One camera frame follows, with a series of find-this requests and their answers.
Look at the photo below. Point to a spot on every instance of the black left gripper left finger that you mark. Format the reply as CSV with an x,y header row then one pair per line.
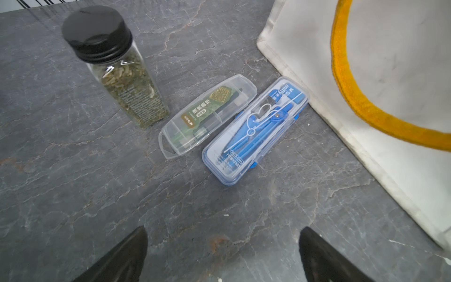
x,y
123,263

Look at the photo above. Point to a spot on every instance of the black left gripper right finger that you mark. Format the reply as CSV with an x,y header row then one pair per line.
x,y
323,263

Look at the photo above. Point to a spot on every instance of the large blue mifly compass case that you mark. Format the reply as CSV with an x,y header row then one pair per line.
x,y
255,130

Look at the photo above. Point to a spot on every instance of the clear compass case green label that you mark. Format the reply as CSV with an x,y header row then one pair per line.
x,y
209,111

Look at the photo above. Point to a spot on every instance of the cream canvas bag yellow handles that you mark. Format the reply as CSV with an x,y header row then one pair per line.
x,y
379,73

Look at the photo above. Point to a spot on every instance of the herb spice jar black lid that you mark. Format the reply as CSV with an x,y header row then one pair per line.
x,y
100,37

